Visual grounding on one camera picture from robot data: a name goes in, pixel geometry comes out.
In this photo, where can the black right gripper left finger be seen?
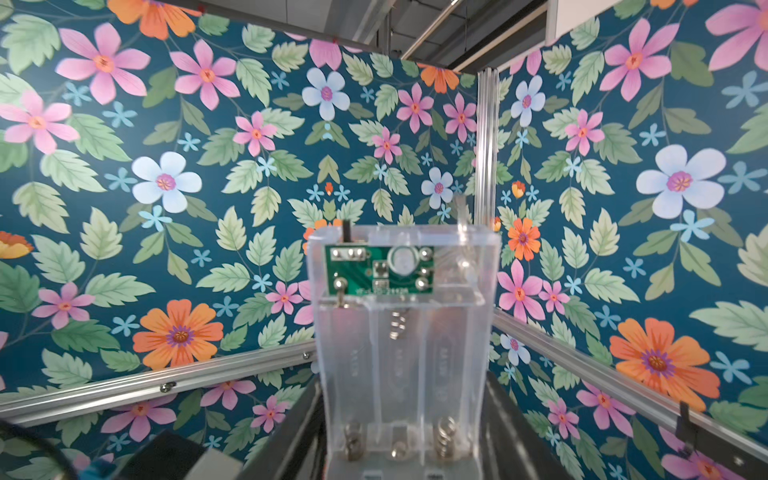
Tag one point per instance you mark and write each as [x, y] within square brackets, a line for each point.
[296, 450]

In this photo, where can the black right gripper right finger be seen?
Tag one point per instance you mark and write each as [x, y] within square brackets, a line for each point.
[511, 449]

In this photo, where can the clear battery box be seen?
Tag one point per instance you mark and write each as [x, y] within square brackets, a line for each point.
[402, 318]

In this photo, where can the thin wire string light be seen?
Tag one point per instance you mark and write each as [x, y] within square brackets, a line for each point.
[463, 214]

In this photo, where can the black hook rail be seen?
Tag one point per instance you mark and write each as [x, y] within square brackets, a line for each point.
[735, 451]

